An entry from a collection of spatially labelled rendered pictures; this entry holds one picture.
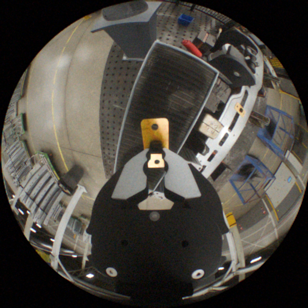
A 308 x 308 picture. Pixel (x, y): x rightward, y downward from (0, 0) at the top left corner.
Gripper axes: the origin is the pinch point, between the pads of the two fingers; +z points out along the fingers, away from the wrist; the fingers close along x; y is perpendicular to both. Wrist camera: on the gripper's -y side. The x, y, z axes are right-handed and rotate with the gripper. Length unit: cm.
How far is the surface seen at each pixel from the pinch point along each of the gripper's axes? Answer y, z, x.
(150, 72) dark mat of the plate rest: -12.1, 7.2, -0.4
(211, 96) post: -8.6, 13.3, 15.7
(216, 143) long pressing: 10.8, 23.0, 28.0
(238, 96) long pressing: -12.6, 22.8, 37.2
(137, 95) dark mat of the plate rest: -7.9, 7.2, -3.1
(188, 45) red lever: -19.5, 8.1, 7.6
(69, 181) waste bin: 106, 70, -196
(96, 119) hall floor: 5, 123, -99
